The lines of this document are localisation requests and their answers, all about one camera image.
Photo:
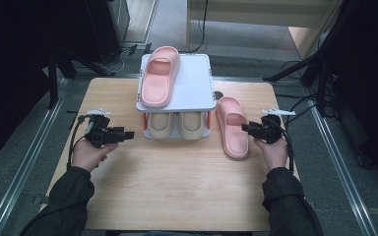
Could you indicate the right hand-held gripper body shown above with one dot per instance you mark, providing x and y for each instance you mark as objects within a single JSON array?
[{"x": 270, "y": 131}]

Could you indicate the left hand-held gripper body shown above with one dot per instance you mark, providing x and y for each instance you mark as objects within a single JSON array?
[{"x": 100, "y": 134}]

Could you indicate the pink slide slipper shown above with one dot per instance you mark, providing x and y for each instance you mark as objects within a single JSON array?
[
  {"x": 159, "y": 82},
  {"x": 233, "y": 144}
]

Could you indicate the cream clog with holes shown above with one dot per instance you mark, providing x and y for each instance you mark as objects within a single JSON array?
[
  {"x": 160, "y": 126},
  {"x": 191, "y": 126}
]

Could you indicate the grey two-tier shoe rack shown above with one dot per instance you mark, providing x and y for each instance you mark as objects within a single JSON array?
[{"x": 195, "y": 85}]

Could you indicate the person's right hand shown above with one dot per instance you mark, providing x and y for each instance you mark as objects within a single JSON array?
[{"x": 275, "y": 154}]

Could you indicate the person's left hand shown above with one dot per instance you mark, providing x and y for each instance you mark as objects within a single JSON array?
[{"x": 87, "y": 155}]

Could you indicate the small dark round object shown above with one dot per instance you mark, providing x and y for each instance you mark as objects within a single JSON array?
[{"x": 219, "y": 95}]

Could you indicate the black tripod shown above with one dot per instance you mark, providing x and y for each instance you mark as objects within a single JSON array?
[{"x": 288, "y": 69}]

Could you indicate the black metal stand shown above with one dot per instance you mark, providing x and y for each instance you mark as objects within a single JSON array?
[{"x": 52, "y": 85}]

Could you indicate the dark cabinet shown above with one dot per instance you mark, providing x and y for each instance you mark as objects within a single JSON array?
[{"x": 119, "y": 23}]

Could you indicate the metal floor rail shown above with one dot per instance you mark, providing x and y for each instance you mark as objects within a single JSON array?
[
  {"x": 341, "y": 170},
  {"x": 23, "y": 164}
]

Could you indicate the grey metal bracket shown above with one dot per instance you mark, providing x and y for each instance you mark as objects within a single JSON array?
[{"x": 38, "y": 200}]

